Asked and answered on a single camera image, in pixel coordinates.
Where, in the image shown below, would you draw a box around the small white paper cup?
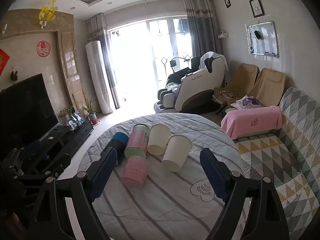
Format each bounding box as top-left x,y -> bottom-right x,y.
147,124 -> 171,156

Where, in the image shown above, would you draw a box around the pink plastic cup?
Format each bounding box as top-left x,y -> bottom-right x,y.
121,156 -> 149,189

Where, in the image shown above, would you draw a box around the grey curtain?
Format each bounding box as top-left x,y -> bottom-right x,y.
183,0 -> 222,58
89,14 -> 120,110

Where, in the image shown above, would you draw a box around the blue and black cup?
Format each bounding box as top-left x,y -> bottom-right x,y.
107,132 -> 129,167

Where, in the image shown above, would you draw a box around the red paper wall decoration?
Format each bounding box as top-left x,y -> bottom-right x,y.
0,48 -> 10,76

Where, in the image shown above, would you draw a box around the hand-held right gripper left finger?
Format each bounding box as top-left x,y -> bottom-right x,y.
26,145 -> 118,240

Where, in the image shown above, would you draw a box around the quilted patchwork sofa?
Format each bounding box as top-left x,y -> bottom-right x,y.
234,87 -> 320,240

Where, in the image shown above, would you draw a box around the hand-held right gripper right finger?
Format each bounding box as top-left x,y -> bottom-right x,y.
199,147 -> 297,240

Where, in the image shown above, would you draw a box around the medium black picture frame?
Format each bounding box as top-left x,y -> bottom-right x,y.
249,0 -> 262,18

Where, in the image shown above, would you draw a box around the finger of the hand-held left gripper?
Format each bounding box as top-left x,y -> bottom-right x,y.
19,140 -> 43,162

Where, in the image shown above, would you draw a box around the black television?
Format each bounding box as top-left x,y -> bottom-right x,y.
0,73 -> 60,161

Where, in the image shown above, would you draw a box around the large white paper cup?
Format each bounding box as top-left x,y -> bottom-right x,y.
161,134 -> 193,173

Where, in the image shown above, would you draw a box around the white massage chair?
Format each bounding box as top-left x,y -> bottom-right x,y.
153,52 -> 227,113

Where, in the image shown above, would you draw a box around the pink towel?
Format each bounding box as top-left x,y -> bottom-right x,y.
221,105 -> 283,140

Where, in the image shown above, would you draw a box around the striped cloth covered table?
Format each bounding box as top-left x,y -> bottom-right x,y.
77,112 -> 251,240

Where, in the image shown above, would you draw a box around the tan covered armchair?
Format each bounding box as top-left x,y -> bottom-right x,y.
246,68 -> 288,108
213,63 -> 261,117

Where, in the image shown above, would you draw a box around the wall whiteboard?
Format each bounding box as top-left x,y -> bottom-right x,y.
247,21 -> 279,58

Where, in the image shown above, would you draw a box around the purple print pillow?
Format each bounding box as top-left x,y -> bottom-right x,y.
230,95 -> 264,110

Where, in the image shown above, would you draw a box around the pink and green cup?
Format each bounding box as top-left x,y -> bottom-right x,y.
124,123 -> 151,159

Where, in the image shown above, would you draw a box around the black television cabinet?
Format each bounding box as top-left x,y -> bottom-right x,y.
30,121 -> 95,174

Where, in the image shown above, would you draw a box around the potted plant red pot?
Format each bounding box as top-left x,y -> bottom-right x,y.
82,98 -> 101,126

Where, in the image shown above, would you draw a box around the tabletop photo frame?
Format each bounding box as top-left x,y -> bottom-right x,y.
67,110 -> 86,131

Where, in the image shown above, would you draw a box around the white standing air conditioner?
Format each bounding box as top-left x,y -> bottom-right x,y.
85,40 -> 114,114

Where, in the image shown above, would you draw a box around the round red wall decoration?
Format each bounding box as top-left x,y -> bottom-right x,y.
37,40 -> 51,58

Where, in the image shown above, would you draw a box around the white towel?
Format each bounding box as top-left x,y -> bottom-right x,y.
200,51 -> 229,72

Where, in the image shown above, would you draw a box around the yellow artificial flowers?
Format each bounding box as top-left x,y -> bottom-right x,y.
38,0 -> 59,28

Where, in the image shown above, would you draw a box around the small potted plant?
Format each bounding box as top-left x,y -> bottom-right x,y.
59,105 -> 75,121

